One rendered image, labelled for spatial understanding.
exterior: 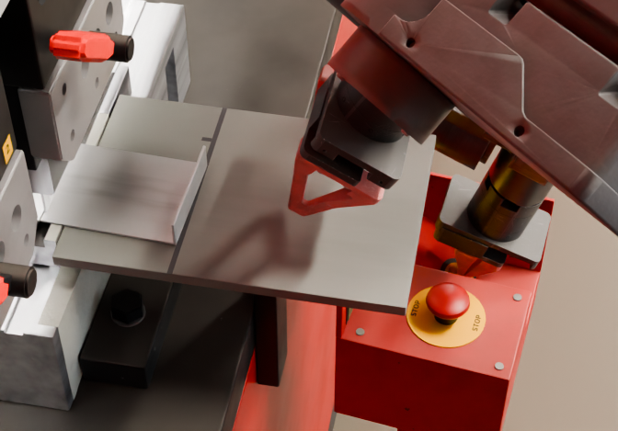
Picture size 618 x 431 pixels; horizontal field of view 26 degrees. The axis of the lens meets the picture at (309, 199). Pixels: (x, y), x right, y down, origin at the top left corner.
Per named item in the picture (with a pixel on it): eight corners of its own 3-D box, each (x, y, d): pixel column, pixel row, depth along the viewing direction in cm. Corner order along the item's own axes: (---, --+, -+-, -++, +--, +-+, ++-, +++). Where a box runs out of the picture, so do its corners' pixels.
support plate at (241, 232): (405, 316, 96) (406, 308, 95) (52, 265, 99) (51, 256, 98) (435, 143, 108) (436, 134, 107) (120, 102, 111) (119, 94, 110)
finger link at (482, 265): (423, 233, 135) (454, 175, 128) (488, 261, 135) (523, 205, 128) (406, 282, 131) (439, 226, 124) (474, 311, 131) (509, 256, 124)
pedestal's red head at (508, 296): (496, 455, 126) (517, 339, 113) (333, 412, 130) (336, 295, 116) (535, 297, 139) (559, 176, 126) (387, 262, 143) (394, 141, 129)
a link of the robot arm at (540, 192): (564, 175, 115) (581, 135, 119) (492, 138, 115) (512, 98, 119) (532, 222, 120) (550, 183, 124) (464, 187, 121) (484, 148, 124)
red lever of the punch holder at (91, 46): (91, 34, 78) (136, 36, 88) (24, 26, 79) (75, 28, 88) (88, 64, 79) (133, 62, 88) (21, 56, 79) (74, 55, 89)
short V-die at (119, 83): (60, 267, 102) (54, 241, 99) (22, 262, 102) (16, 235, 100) (131, 92, 115) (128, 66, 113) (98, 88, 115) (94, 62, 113)
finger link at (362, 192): (248, 211, 96) (312, 138, 89) (270, 142, 100) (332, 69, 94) (329, 255, 97) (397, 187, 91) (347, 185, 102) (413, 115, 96)
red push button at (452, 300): (462, 342, 121) (465, 317, 119) (418, 332, 122) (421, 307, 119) (471, 309, 124) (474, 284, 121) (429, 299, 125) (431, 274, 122)
